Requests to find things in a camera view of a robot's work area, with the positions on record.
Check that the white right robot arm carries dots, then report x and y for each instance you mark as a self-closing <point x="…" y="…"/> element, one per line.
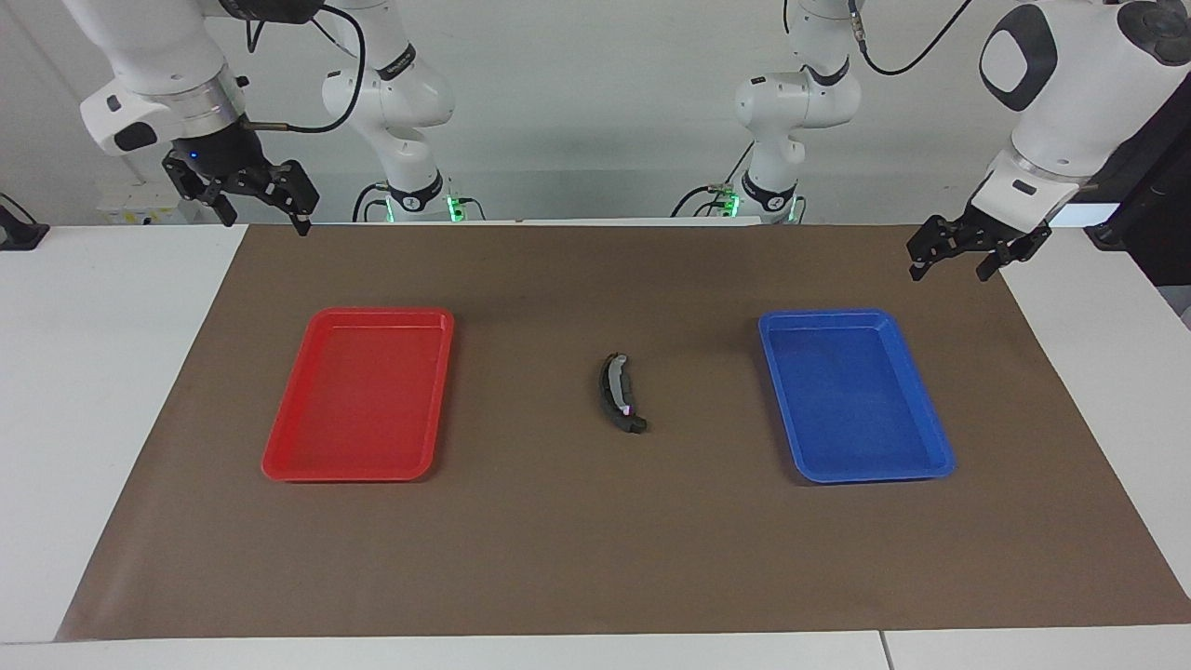
<point x="391" y="93"/>

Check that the black equipment frame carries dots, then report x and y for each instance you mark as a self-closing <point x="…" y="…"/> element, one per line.
<point x="1158" y="233"/>

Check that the red plastic tray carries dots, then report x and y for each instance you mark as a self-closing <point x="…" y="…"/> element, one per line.
<point x="358" y="400"/>

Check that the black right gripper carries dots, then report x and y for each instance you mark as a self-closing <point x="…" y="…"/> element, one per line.
<point x="228" y="154"/>

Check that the blue plastic tray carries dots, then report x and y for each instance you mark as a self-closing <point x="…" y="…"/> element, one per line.
<point x="851" y="400"/>

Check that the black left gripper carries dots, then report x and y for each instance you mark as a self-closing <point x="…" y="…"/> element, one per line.
<point x="979" y="228"/>

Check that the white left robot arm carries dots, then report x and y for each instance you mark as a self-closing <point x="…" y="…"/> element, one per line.
<point x="1061" y="102"/>

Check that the black table clamp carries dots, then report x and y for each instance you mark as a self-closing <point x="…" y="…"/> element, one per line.
<point x="20" y="233"/>

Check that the curved brake shoe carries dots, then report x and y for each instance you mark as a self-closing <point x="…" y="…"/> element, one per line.
<point x="611" y="386"/>

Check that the white box yellow labels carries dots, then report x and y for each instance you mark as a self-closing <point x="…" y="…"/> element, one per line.
<point x="140" y="200"/>

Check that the brown table mat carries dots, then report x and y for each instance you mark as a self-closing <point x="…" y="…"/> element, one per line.
<point x="595" y="540"/>

